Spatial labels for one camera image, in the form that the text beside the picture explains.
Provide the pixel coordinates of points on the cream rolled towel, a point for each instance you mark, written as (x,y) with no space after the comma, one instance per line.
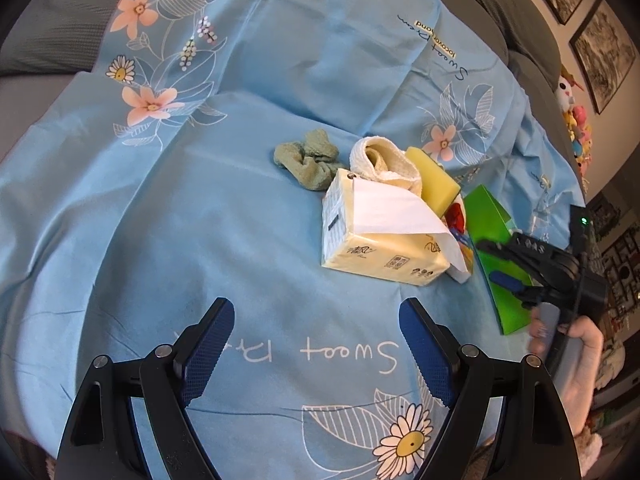
(385,160)

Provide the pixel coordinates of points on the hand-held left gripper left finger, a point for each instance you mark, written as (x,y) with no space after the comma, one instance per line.
(205,355)

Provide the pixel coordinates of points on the light blue floral bedsheet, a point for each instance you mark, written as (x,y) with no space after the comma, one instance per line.
(225,110)

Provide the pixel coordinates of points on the yellow sponge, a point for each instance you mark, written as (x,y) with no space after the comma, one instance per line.
(435,180)

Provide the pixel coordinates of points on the pile of colourful plush toys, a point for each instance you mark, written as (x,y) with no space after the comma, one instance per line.
(580,135)

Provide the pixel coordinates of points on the white big-eyed plush toy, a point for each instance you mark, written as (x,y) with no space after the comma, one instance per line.
(567,89)

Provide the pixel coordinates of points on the green waffle cloth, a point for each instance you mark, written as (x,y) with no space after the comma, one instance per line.
(310,150)

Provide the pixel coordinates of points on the yellow tissue pack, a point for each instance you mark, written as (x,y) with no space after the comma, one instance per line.
(360,255)

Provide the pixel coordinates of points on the person's right hand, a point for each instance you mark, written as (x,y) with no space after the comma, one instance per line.
(585,360)

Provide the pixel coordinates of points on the dark display shelf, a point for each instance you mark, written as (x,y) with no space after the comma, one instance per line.
(622,265)

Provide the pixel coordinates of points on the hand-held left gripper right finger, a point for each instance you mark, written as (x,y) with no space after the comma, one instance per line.
(425,355)

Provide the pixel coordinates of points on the grey sofa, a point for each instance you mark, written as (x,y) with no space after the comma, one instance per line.
(60,20)

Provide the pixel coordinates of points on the green box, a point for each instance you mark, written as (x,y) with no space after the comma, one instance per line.
(505,310)

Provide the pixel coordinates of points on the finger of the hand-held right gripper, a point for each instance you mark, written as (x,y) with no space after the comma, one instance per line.
(505,280)
(495,250)

